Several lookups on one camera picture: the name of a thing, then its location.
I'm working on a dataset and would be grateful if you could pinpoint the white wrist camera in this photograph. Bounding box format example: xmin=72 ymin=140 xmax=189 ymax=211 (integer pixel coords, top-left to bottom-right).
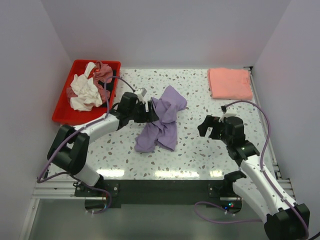
xmin=218 ymin=105 xmax=237 ymax=123
xmin=134 ymin=87 xmax=147 ymax=104

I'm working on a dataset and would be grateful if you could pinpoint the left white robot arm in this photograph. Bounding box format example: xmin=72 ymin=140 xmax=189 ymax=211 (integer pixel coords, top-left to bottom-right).
xmin=47 ymin=92 xmax=159 ymax=190

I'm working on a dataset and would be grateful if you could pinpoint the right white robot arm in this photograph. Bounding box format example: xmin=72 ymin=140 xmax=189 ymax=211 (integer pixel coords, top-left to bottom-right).
xmin=197 ymin=113 xmax=310 ymax=240

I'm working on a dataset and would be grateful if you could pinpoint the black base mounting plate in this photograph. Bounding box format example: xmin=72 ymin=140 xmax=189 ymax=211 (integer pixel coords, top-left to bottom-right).
xmin=73 ymin=179 xmax=242 ymax=213

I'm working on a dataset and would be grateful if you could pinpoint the white t-shirt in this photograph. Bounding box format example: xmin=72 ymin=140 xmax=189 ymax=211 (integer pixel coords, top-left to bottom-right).
xmin=69 ymin=62 xmax=103 ymax=112

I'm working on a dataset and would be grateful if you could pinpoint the dusty pink t-shirt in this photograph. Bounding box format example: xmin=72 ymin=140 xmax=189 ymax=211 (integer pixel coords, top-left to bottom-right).
xmin=66 ymin=61 xmax=113 ymax=103

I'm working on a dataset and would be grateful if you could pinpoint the folded salmon t-shirt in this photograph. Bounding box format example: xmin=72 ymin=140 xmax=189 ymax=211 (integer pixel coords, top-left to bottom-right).
xmin=207 ymin=67 xmax=253 ymax=101

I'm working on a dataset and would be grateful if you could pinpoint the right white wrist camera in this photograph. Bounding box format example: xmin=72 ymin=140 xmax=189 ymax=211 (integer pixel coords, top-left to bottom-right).
xmin=218 ymin=105 xmax=237 ymax=123

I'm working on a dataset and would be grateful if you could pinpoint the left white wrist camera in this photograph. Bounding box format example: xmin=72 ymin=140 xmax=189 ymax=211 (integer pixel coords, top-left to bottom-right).
xmin=134 ymin=87 xmax=147 ymax=104

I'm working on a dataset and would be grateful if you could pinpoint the right aluminium rail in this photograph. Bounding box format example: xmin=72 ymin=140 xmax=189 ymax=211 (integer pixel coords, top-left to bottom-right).
xmin=244 ymin=66 xmax=296 ymax=200

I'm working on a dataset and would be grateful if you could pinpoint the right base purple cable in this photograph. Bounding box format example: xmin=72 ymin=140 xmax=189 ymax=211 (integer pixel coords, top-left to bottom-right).
xmin=193 ymin=201 xmax=262 ymax=225

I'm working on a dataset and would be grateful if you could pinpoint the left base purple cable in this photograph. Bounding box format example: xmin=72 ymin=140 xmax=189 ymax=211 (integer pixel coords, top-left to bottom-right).
xmin=86 ymin=187 xmax=113 ymax=216

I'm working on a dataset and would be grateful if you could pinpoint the black garment in bin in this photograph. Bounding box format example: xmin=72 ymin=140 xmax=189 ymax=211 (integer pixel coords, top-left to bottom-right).
xmin=97 ymin=69 xmax=119 ymax=108

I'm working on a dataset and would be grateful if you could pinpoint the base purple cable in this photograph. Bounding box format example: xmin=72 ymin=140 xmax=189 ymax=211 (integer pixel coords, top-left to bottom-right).
xmin=86 ymin=187 xmax=113 ymax=216
xmin=193 ymin=201 xmax=262 ymax=225

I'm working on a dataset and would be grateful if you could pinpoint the lavender t-shirt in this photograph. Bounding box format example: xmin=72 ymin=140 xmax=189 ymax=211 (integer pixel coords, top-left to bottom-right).
xmin=134 ymin=85 xmax=188 ymax=153

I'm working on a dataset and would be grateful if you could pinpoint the red plastic bin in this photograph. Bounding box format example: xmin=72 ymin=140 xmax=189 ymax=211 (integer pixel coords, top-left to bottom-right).
xmin=52 ymin=59 xmax=121 ymax=125

